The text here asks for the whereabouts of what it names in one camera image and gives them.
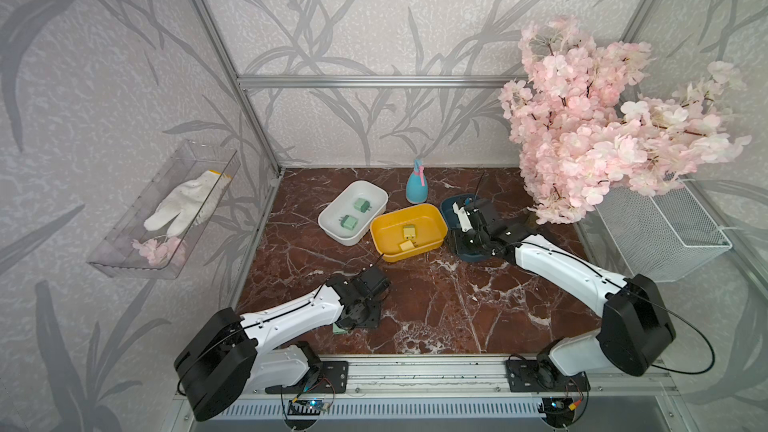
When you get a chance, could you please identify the green plug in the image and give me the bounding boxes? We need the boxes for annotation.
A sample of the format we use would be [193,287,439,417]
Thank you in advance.
[332,324,348,335]
[353,198,371,213]
[340,214,359,231]

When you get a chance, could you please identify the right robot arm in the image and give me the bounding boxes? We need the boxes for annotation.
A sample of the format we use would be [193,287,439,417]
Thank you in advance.
[445,194,676,380]

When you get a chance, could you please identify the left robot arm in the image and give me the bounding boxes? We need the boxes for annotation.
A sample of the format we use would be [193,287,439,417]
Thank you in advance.
[174,265,391,422]

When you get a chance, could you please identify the dark teal storage box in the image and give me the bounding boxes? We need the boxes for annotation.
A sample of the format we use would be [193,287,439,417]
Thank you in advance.
[439,194,503,263]

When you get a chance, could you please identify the yellow storage box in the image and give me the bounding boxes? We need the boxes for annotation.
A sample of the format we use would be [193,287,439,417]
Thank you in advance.
[370,204,448,263]

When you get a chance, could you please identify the white storage box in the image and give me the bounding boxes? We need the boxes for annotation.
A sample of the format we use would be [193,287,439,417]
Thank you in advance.
[318,180,389,246]

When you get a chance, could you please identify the pink cherry blossom plant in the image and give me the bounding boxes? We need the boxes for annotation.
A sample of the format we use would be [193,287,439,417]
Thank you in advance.
[499,17,750,224]

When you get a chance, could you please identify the pink flower on shelf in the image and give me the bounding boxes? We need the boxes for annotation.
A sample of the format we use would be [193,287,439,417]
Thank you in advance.
[132,236,187,267]

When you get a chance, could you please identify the white work glove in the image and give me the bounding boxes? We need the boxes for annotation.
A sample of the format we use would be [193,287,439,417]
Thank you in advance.
[143,170,232,237]

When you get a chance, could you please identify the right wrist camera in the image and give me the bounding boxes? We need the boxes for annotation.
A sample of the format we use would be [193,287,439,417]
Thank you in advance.
[452,202,473,233]

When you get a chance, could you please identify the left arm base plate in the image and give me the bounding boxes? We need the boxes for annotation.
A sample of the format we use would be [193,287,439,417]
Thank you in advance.
[265,361,349,395]

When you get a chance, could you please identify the aluminium front rail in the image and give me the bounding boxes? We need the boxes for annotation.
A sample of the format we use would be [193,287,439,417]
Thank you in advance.
[173,355,682,400]

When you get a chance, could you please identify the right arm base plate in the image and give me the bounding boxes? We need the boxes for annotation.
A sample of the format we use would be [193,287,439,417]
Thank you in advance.
[505,354,591,394]

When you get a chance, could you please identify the white wire mesh basket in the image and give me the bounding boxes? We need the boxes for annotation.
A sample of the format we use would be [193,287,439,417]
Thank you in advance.
[597,186,732,283]

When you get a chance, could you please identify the clear acrylic wall shelf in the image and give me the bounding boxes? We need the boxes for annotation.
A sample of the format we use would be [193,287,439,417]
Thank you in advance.
[86,139,241,280]

